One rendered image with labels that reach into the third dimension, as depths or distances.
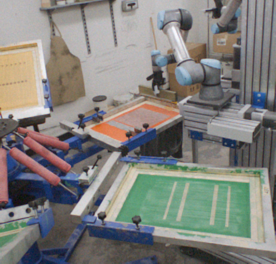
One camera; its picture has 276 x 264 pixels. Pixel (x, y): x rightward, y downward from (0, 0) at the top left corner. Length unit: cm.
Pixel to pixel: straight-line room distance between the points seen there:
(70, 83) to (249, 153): 279
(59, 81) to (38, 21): 75
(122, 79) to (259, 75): 327
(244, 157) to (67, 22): 295
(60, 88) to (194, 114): 258
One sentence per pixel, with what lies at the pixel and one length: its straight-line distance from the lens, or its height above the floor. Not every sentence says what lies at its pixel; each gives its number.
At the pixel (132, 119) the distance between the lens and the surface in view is 260.
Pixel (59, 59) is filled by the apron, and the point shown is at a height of 112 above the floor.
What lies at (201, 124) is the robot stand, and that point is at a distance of 211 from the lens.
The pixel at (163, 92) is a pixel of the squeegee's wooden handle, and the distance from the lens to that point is 259.
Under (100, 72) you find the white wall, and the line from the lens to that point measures 479.
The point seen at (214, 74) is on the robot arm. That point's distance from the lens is 198.
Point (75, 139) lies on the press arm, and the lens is 222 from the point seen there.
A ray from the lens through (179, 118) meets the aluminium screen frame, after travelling 248.
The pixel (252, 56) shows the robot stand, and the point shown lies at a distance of 205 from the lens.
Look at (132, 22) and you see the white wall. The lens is 512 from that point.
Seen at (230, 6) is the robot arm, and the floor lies 172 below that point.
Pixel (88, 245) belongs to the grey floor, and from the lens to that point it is 293.
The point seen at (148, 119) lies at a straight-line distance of 257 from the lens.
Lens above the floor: 199
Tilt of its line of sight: 25 degrees down
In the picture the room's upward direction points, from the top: 7 degrees counter-clockwise
